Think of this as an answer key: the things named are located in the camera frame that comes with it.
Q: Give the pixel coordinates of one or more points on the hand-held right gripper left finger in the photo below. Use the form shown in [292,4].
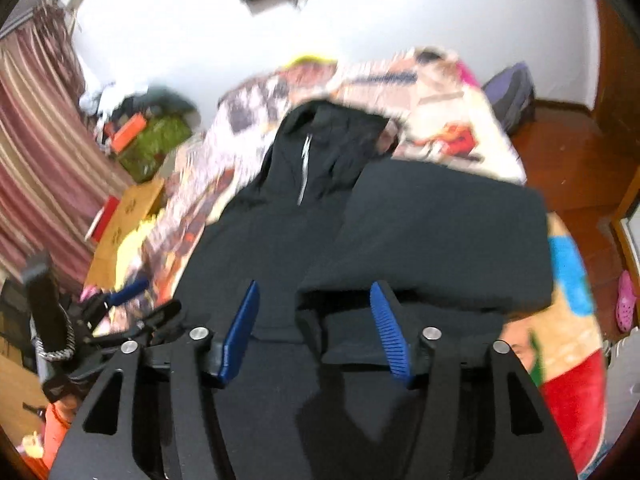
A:
[239,330]

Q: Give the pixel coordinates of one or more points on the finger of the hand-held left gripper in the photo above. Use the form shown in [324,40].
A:
[127,291]
[157,317]

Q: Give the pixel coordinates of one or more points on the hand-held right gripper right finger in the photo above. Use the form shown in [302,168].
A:
[392,332]

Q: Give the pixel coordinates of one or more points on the black zip hoodie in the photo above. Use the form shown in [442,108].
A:
[430,225]

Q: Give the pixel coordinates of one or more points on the person's left forearm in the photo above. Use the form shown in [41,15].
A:
[57,430]

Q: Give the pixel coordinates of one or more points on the red box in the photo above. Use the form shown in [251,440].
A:
[102,220]

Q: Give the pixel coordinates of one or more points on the cardboard box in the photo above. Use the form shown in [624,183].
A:
[122,215]

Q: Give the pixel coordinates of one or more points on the green bag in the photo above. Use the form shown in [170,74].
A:
[155,147]

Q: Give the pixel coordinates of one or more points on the orange box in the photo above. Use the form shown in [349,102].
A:
[129,132]

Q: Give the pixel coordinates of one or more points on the striped red curtain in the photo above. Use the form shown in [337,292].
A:
[35,160]

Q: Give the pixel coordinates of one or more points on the white crumpled cloth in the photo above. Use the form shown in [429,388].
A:
[97,100]

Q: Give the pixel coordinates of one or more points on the dark cloth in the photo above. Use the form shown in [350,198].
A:
[165,100]

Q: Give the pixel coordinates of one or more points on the printed blanket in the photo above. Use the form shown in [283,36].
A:
[450,110]

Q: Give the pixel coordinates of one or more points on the pink clog shoe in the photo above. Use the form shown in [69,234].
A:
[626,302]

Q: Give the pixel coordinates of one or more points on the purple backpack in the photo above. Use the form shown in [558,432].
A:
[512,95]

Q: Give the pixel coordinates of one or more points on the yellow curved cushion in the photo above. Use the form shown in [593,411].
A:
[310,60]

